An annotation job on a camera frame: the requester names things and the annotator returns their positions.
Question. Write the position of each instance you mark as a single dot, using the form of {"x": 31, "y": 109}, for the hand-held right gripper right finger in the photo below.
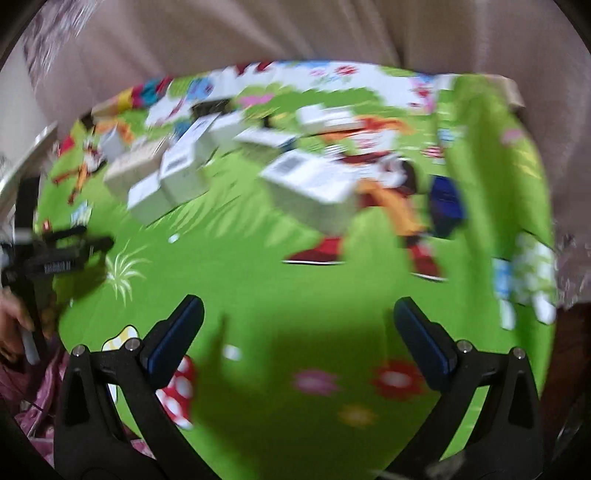
{"x": 422, "y": 344}

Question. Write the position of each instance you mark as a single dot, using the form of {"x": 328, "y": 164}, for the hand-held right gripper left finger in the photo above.
{"x": 178, "y": 341}

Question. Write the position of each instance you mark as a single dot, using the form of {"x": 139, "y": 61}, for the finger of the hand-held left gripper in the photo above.
{"x": 69, "y": 261}
{"x": 64, "y": 232}

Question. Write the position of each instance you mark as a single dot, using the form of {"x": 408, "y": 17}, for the person's left hand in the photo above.
{"x": 10, "y": 323}

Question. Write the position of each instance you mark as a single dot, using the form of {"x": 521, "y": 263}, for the pink patterned clothing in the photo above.
{"x": 41, "y": 392}

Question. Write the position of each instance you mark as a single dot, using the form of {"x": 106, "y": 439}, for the silver-edged dresser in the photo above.
{"x": 23, "y": 157}

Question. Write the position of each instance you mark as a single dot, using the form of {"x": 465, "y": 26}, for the green printed blanket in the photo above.
{"x": 258, "y": 277}

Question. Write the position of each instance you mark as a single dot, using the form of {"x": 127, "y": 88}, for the pile of white boxes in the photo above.
{"x": 180, "y": 177}

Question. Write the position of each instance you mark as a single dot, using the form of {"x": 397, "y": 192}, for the dark blue box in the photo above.
{"x": 445, "y": 205}

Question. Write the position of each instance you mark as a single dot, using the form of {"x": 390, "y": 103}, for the beige embroidered curtain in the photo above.
{"x": 277, "y": 27}

